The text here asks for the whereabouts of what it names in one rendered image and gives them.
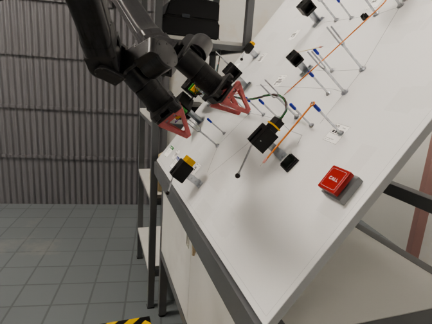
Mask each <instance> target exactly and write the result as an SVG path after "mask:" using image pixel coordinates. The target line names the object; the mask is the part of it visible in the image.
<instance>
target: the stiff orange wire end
mask: <svg viewBox="0 0 432 324"><path fill-rule="evenodd" d="M314 104H315V102H313V104H312V105H311V103H310V106H309V107H308V109H307V110H306V111H305V112H304V113H303V114H302V115H301V117H300V118H299V119H298V121H297V122H296V123H295V124H294V125H293V126H292V127H291V129H290V130H289V131H288V133H287V134H286V135H285V136H284V137H283V138H282V139H281V141H280V142H279V143H278V144H277V146H276V147H275V148H274V149H273V150H272V151H271V153H270V154H269V155H268V156H267V157H266V158H265V159H264V160H263V162H262V164H261V165H260V166H262V165H263V163H265V162H266V161H267V159H268V158H269V156H270V155H271V154H272V153H273V152H274V151H275V150H276V148H277V147H278V146H279V145H280V144H281V142H282V141H283V140H284V139H285V138H286V137H287V135H288V134H289V133H290V132H291V131H292V130H293V128H294V127H295V126H296V124H297V123H298V122H299V121H300V120H301V119H302V118H303V116H304V115H305V114H306V113H307V111H308V110H309V109H310V108H311V107H312V106H313V105H314Z"/></svg>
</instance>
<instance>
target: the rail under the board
mask: <svg viewBox="0 0 432 324"><path fill-rule="evenodd" d="M154 174H155V176H156V178H157V180H158V181H159V183H160V185H161V187H162V189H163V191H164V193H165V192H166V191H168V187H169V185H170V180H169V178H168V177H167V175H166V174H165V172H164V171H163V169H162V168H161V166H160V165H159V163H158V162H157V161H155V162H154ZM169 192H170V194H169V195H167V194H165V195H166V197H167V198H168V200H169V202H170V204H171V206H172V207H173V209H174V211H175V214H176V215H177V217H178V219H179V221H180V223H181V224H182V226H183V228H184V230H185V231H186V234H187V235H188V238H189V239H190V241H191V243H192V245H193V247H194V248H195V250H196V252H197V254H198V256H199V258H200V259H201V262H202V264H203V265H204V267H205V269H206V271H207V273H208V274H209V276H210V278H211V280H212V282H213V284H214V286H215V288H216V290H217V291H218V293H219V295H220V297H221V298H222V300H223V302H224V304H225V306H226V308H227V310H228V312H229V314H230V315H231V317H232V319H233V321H234V323H235V324H262V322H261V321H260V319H259V318H258V316H257V315H256V313H255V312H254V310H253V308H252V307H251V306H250V304H249V302H248V301H247V299H246V297H245V296H244V295H243V293H242V291H241V290H240V288H239V287H238V285H237V284H236V282H235V281H234V279H233V277H232V276H231V275H230V273H229V271H228V270H227V269H226V266H225V265H224V264H223V262H222V260H221V259H220V257H219V256H218V254H217V253H216V251H215V250H214V248H213V246H212V245H211V244H210V242H209V240H208V239H207V238H206V235H205V234H204V233H203V231H202V229H201V228H200V227H199V225H198V223H197V222H196V220H195V219H194V217H193V215H192V214H191V213H190V211H189V209H188V208H187V207H186V204H185V203H184V202H183V200H182V198H181V197H180V196H179V194H178V192H177V191H176V189H175V188H174V186H173V184H171V187H170V190H169Z"/></svg>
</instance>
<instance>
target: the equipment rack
mask: <svg viewBox="0 0 432 324"><path fill-rule="evenodd" d="M141 4H142V6H143V7H144V9H145V10H146V11H147V0H141ZM254 8H255V0H246V9H245V17H244V32H243V40H242V43H241V42H230V41H223V40H212V42H213V49H212V51H211V52H210V54H209V56H210V60H209V65H210V66H211V67H212V68H213V69H214V68H215V51H216V52H217V53H218V54H219V53H220V50H221V53H220V55H231V54H237V53H241V54H242V53H243V52H244V51H243V48H244V47H245V46H246V44H247V43H249V42H251V38H252V30H253V16H254ZM154 23H155V24H156V26H157V27H159V28H161V29H162V24H163V0H154ZM168 36H169V37H170V38H171V39H175V40H178V41H179V40H180V39H181V40H182V39H183V38H184V37H183V36H177V35H168ZM145 121H146V122H147V123H148V124H149V125H150V126H151V147H150V169H144V156H145ZM175 121H177V120H176V119H175V118H174V119H173V120H172V121H171V122H170V123H171V124H173V125H175V126H176V127H178V128H179V129H182V128H183V127H184V126H183V123H182V120H178V121H177V122H176V123H175ZM159 129H162V128H161V127H159V126H158V125H157V124H156V123H154V122H153V121H152V120H151V119H150V113H149V112H148V111H147V108H145V104H144V103H143V102H142V101H141V100H140V99H139V147H138V231H137V259H141V258H143V257H142V255H144V258H145V263H146V266H147V271H148V280H147V309H153V308H154V285H155V276H159V270H155V269H159V250H160V229H161V226H156V220H157V205H161V199H157V198H161V192H160V191H158V180H157V178H156V176H155V174H154V162H155V161H157V159H158V155H159ZM143 189H145V191H146V194H147V197H148V199H149V227H144V228H143Z"/></svg>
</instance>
